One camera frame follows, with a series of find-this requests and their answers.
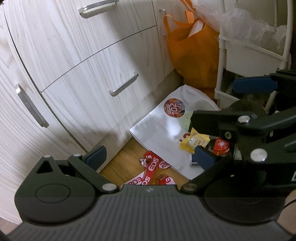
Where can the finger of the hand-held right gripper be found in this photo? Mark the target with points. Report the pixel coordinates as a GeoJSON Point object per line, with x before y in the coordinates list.
{"type": "Point", "coordinates": [208, 121]}
{"type": "Point", "coordinates": [254, 84]}

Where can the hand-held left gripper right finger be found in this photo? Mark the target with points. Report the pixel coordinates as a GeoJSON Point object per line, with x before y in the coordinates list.
{"type": "Point", "coordinates": [203, 160]}

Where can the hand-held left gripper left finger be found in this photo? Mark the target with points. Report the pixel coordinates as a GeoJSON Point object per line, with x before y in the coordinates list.
{"type": "Point", "coordinates": [97, 155]}

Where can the yellow snack packet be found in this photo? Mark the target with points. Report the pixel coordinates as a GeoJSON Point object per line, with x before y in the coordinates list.
{"type": "Point", "coordinates": [192, 144]}

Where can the white wooden deep drawer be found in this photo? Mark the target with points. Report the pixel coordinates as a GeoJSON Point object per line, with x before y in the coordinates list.
{"type": "Point", "coordinates": [92, 92]}

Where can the upper wooden drawer front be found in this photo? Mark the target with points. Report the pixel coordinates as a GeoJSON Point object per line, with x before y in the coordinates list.
{"type": "Point", "coordinates": [69, 44]}

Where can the red round container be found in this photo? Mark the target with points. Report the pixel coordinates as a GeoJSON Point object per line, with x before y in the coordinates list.
{"type": "Point", "coordinates": [220, 147]}

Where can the white rack basket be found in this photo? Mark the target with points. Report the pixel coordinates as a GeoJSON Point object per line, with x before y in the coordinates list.
{"type": "Point", "coordinates": [249, 59]}

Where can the white tiered storage rack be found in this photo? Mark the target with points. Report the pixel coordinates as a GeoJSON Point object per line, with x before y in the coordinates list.
{"type": "Point", "coordinates": [220, 67]}

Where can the crumpled clear plastic wrap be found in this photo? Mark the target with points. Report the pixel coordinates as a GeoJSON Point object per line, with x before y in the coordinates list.
{"type": "Point", "coordinates": [245, 25]}

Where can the orange fabric bag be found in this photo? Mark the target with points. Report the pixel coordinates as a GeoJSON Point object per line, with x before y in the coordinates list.
{"type": "Point", "coordinates": [192, 55]}

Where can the narrow white wooden cabinet door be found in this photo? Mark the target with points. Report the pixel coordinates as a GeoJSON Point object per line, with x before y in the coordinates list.
{"type": "Point", "coordinates": [167, 53]}

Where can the white paper in bag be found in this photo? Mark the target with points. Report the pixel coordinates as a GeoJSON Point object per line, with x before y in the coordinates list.
{"type": "Point", "coordinates": [196, 29]}

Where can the translucent white plastic bag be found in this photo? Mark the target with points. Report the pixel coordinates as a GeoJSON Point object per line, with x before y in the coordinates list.
{"type": "Point", "coordinates": [208, 10]}

